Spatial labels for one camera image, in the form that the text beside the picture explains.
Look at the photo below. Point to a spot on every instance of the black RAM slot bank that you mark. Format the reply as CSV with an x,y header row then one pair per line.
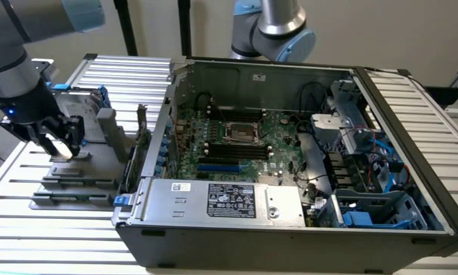
x,y
238,114
238,149

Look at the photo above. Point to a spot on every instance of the blue expansion slot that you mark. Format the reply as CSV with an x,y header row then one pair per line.
x,y
218,169

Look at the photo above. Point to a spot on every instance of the grey parts rack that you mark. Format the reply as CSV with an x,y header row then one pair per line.
x,y
98,160

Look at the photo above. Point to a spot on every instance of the black fan shroud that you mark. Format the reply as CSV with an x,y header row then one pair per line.
x,y
343,172

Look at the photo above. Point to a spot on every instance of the disk in blue caddy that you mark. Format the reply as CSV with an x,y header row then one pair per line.
x,y
81,111

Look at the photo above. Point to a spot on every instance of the blue plastic disk bay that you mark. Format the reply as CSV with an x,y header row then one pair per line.
x,y
381,209

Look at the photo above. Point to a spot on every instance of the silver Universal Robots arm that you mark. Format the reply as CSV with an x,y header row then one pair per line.
x,y
6,57

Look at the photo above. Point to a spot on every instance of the thick black stand pole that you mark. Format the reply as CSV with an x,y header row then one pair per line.
x,y
128,27

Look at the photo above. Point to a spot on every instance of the CPU socket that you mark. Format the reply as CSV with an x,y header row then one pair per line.
x,y
240,132

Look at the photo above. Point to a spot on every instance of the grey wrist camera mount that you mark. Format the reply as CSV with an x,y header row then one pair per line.
x,y
45,68

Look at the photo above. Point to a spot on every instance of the silver chipset heatsink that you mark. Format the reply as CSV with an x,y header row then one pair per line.
x,y
269,179

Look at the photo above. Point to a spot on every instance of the thin black stand pole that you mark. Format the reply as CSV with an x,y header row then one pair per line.
x,y
184,27

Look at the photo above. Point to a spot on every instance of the black box beside table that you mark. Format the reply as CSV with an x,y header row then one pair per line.
x,y
441,96

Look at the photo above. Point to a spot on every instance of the long black expansion slot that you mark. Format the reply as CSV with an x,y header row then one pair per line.
x,y
218,160

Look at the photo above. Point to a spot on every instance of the black open PC case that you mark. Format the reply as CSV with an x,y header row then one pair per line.
x,y
290,246

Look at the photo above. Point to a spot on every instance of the silver CPU chip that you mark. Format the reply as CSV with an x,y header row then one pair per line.
x,y
61,151

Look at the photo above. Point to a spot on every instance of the green motherboard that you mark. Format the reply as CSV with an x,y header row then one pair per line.
x,y
274,160

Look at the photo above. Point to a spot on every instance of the metal disk bay cage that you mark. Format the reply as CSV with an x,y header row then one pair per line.
x,y
343,114

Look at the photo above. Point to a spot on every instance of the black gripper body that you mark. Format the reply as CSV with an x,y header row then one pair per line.
x,y
30,106

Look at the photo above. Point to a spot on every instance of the silver power supply unit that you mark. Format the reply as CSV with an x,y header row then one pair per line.
x,y
221,204

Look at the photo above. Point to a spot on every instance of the blue case latch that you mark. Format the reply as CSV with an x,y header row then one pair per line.
x,y
121,200

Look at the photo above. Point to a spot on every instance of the short black expansion slot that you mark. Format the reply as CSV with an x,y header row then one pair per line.
x,y
202,176

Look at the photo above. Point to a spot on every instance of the graphics card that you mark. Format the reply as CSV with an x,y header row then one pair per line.
x,y
138,149

